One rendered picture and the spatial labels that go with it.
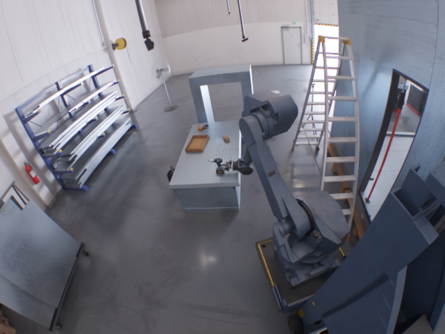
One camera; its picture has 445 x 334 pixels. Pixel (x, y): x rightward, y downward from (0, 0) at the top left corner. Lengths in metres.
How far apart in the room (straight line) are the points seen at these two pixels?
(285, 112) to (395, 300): 1.44
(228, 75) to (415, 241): 3.71
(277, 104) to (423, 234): 1.38
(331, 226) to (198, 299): 1.73
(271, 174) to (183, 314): 1.91
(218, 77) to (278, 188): 2.78
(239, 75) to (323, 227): 3.02
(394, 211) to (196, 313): 2.31
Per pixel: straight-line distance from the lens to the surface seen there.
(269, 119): 1.65
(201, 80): 4.02
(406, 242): 0.71
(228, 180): 2.65
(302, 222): 1.65
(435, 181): 0.58
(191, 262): 2.81
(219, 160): 2.64
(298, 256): 1.81
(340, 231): 1.80
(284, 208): 1.63
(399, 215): 0.69
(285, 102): 1.71
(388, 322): 0.97
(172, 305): 2.71
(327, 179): 2.45
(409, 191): 0.73
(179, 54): 12.39
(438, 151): 1.85
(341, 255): 2.39
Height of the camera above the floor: 2.48
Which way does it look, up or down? 39 degrees down
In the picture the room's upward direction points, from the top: 11 degrees counter-clockwise
